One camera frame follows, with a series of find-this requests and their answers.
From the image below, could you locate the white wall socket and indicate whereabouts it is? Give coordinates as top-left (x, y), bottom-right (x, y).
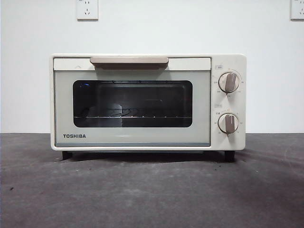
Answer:
top-left (76, 0), bottom-right (99, 20)
top-left (290, 0), bottom-right (304, 21)

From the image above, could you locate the oven door with beige handle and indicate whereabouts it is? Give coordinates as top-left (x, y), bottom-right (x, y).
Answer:
top-left (53, 56), bottom-right (212, 147)

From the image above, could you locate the cream beige oven knob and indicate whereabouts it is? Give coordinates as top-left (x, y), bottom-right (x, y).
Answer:
top-left (218, 72), bottom-right (240, 93)
top-left (218, 113), bottom-right (239, 133)

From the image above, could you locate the cream white toaster oven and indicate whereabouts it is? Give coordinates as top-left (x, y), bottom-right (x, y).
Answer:
top-left (49, 53), bottom-right (247, 163)

